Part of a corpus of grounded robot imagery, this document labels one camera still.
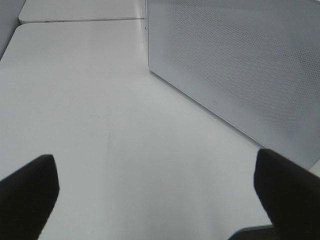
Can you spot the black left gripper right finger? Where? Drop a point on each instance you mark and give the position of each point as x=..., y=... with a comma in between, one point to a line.
x=289, y=194

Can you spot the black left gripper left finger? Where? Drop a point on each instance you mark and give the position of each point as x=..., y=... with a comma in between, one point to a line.
x=27, y=198

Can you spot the white microwave door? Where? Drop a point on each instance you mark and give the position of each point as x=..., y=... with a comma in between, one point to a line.
x=253, y=63

